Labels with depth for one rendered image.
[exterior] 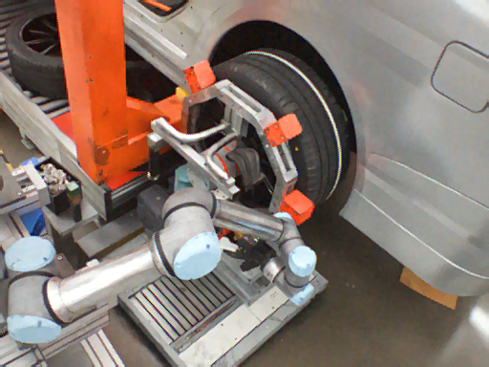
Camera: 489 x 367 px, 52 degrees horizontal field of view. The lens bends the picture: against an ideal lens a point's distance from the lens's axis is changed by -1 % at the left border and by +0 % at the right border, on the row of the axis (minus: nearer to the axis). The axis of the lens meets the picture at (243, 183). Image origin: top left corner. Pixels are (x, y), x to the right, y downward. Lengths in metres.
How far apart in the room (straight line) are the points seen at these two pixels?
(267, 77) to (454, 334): 1.65
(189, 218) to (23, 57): 1.99
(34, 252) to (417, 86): 1.11
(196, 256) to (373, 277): 1.73
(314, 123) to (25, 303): 1.02
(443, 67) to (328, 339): 1.47
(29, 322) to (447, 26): 1.24
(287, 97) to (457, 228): 0.67
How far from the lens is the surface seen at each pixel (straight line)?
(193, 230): 1.17
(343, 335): 2.53
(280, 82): 1.72
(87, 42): 1.77
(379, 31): 1.53
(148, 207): 2.29
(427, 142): 1.57
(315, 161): 1.71
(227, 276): 2.37
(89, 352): 2.12
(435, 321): 2.76
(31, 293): 1.31
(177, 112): 2.32
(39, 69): 2.97
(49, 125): 2.72
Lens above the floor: 2.14
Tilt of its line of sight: 46 degrees down
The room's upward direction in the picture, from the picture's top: 11 degrees clockwise
